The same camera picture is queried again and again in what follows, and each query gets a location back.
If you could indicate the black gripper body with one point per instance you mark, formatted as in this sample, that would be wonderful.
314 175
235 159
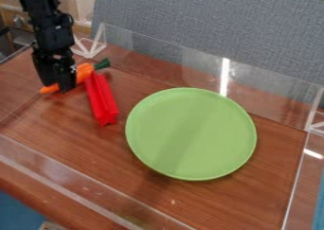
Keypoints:
52 28

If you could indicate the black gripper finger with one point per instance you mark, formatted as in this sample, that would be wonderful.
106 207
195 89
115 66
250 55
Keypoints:
65 74
44 67

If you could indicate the orange toy carrot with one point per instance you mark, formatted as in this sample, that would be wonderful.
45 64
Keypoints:
84 70

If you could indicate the wooden shelf with knob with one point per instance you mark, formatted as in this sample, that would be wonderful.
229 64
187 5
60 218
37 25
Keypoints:
16 18

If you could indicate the cardboard box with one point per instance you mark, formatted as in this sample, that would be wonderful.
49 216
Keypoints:
79 8

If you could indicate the green round plate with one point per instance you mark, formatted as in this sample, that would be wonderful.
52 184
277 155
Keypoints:
190 134

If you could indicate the clear acrylic triangle bracket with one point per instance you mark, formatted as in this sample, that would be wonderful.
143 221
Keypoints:
89 47

